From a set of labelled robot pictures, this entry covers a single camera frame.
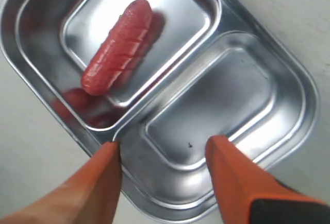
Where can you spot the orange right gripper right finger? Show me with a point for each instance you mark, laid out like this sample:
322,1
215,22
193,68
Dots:
246,193

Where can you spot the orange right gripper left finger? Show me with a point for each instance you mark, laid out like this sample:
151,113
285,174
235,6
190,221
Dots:
90,195

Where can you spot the red sausage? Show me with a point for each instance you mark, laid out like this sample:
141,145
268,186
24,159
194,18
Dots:
119,48

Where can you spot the steel two-compartment lunch box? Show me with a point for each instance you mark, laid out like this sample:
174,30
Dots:
213,70

